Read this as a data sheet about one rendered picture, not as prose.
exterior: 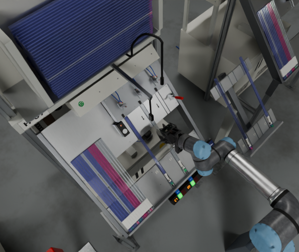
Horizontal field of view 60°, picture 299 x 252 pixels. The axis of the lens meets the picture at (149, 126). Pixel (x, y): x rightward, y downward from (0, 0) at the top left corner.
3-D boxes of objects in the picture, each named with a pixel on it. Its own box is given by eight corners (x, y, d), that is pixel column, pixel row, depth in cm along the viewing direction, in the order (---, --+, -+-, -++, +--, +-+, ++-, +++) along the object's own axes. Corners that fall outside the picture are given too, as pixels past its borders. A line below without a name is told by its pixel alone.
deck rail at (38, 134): (124, 230, 143) (128, 235, 138) (121, 233, 143) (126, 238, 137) (39, 131, 119) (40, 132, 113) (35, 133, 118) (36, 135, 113)
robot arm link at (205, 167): (222, 166, 123) (217, 149, 117) (204, 180, 120) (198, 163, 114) (211, 159, 129) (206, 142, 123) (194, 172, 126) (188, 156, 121)
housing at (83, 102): (147, 61, 141) (160, 57, 128) (74, 115, 126) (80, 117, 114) (139, 48, 138) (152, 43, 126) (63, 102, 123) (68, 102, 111)
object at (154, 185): (205, 152, 160) (209, 153, 158) (125, 231, 140) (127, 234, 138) (191, 128, 154) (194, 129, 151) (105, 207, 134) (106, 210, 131)
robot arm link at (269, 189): (323, 209, 95) (226, 130, 123) (304, 228, 93) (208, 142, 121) (313, 219, 105) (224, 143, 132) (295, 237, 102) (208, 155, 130)
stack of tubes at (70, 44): (153, 32, 116) (151, -28, 92) (58, 99, 100) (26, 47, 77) (134, 19, 121) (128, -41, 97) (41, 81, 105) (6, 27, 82)
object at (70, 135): (174, 104, 150) (179, 104, 145) (82, 181, 130) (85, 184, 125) (144, 54, 139) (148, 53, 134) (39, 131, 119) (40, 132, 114)
